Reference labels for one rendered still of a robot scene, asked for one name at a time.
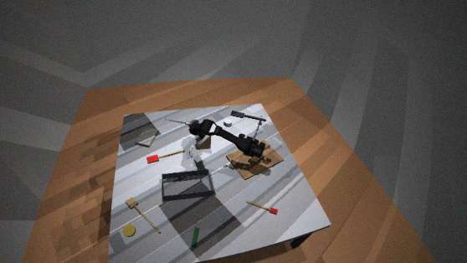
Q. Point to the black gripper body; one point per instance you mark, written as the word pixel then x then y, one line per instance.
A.
pixel 261 145

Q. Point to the tan flat spatula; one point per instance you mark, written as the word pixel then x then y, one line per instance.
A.
pixel 132 203

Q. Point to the red spatula with wooden handle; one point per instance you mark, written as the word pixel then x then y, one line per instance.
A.
pixel 156 158

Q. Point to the yellow flat round disc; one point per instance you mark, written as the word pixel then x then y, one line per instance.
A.
pixel 129 230

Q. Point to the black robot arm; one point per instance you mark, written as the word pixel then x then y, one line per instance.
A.
pixel 243 144

